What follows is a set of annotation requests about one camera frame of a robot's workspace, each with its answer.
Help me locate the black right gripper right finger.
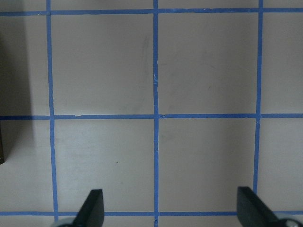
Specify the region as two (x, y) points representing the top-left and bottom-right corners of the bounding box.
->
(237, 186), (284, 227)

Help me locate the dark wooden drawer cabinet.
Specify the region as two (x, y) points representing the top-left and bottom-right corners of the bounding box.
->
(0, 33), (6, 165)

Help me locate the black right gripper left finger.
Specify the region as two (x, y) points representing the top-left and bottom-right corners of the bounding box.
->
(72, 189), (105, 227)

